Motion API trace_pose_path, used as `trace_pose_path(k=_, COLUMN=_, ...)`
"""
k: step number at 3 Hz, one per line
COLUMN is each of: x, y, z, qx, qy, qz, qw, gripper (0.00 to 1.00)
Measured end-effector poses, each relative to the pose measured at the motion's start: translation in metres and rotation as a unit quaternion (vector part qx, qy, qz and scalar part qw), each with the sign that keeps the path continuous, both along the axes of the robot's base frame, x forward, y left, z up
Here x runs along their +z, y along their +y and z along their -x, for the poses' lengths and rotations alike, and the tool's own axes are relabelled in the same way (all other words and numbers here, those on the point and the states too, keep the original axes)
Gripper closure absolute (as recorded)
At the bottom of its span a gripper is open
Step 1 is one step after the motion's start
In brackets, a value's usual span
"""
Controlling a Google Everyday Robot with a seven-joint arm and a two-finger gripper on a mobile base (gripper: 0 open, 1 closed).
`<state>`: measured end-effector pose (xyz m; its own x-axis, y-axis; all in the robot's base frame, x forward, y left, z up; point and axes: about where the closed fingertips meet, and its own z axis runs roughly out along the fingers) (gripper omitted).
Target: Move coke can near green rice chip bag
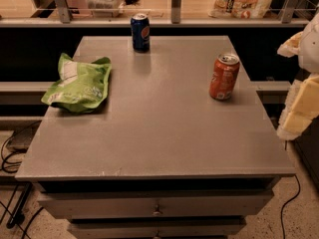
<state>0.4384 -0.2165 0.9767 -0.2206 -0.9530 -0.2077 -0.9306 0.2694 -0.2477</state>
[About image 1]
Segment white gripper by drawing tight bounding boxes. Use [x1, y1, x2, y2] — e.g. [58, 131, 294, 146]
[277, 14, 319, 140]

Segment orange red soda can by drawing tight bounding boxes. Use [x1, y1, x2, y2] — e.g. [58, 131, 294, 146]
[209, 53, 240, 101]

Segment printed snack bag on shelf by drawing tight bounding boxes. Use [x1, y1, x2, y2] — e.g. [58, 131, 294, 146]
[208, 0, 272, 19]

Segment blue pepsi can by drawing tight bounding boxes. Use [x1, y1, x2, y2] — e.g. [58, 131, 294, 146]
[131, 13, 151, 52]

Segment green rice chip bag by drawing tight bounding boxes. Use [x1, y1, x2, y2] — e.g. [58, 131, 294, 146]
[41, 53, 112, 114]

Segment grey drawer cabinet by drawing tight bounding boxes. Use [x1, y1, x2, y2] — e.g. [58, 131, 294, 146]
[17, 36, 294, 225]

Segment clear plastic container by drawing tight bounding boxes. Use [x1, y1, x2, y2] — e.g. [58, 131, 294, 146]
[86, 0, 123, 18]

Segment metal shelf railing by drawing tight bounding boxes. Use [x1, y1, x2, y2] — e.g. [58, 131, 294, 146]
[0, 0, 318, 28]

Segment upper drawer with knob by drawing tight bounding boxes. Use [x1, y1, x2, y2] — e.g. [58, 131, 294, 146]
[38, 190, 273, 219]

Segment drawer with knob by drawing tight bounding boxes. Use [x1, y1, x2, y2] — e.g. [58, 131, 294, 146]
[38, 190, 273, 219]
[68, 218, 246, 239]

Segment lower drawer with knob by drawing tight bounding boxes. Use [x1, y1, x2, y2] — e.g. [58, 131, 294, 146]
[68, 218, 246, 239]

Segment grey power adapter box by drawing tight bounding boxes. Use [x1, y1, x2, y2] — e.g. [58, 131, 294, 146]
[6, 127, 37, 152]

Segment black cable on right floor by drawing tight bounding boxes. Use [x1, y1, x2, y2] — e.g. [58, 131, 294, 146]
[279, 174, 302, 239]

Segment black cables on left floor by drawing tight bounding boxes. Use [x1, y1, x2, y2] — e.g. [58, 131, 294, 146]
[0, 119, 44, 239]

